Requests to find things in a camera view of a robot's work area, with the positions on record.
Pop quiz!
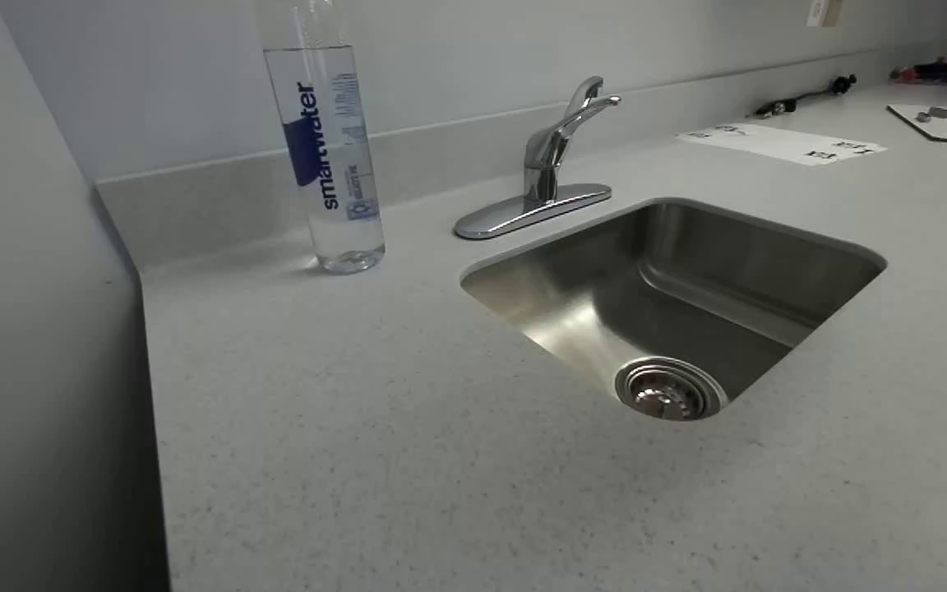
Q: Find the black cable bundle by backsplash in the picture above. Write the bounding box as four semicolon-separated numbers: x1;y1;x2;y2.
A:
750;73;862;123

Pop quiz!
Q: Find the round metal drain strainer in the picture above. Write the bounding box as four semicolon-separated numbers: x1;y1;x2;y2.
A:
612;354;729;425

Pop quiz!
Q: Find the chrome sink faucet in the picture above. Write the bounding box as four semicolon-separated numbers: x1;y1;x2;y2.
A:
451;73;624;245

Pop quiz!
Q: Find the white wall outlet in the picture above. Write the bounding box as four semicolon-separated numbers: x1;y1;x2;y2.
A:
802;0;850;29

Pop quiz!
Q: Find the stainless steel sink basin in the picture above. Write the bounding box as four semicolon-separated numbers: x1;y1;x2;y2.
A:
459;196;892;425

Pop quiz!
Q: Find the clear smartwater plastic bottle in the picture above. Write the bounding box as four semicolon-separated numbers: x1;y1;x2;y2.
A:
258;0;389;276

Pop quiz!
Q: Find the white paper with black markers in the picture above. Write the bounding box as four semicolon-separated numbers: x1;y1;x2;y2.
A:
677;118;892;170

